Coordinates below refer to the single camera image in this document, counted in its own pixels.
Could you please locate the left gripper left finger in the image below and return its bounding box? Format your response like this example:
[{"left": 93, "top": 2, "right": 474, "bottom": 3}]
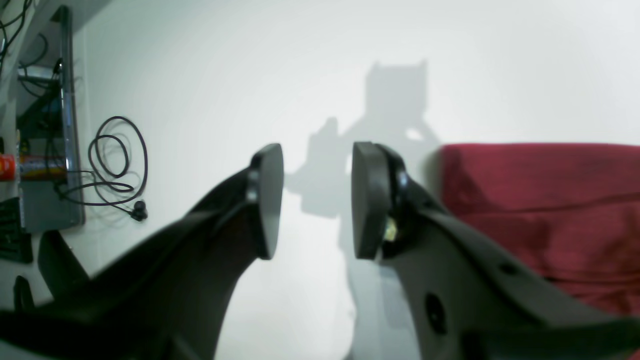
[{"left": 1, "top": 143, "right": 284, "bottom": 360}]

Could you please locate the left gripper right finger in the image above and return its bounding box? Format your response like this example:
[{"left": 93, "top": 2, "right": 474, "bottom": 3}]
[{"left": 350, "top": 141, "right": 639, "bottom": 360}]

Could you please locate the red long-sleeve T-shirt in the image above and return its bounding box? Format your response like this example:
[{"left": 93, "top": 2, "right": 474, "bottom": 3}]
[{"left": 440, "top": 143, "right": 640, "bottom": 315}]

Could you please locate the grey shelf with items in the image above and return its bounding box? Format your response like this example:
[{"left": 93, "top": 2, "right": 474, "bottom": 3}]
[{"left": 1, "top": 0, "right": 86, "bottom": 264}]

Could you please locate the coiled black cable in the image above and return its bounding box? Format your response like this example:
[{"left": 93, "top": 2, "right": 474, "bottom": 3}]
[{"left": 52, "top": 116, "right": 149, "bottom": 222}]

